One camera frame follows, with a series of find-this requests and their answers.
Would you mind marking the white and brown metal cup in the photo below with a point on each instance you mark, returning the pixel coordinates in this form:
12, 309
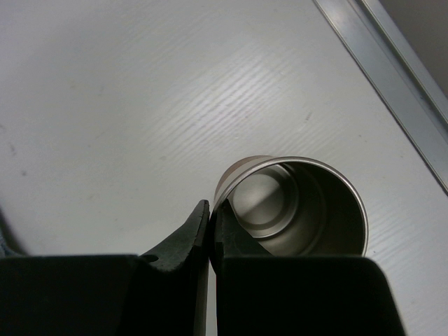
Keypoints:
294, 206

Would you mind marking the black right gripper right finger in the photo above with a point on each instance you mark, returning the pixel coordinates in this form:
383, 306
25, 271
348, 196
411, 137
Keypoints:
260, 294

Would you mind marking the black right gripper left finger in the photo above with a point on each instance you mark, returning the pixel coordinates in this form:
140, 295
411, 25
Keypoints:
161, 292

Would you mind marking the grey striped cloth placemat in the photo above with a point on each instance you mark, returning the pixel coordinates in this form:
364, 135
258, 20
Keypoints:
10, 246

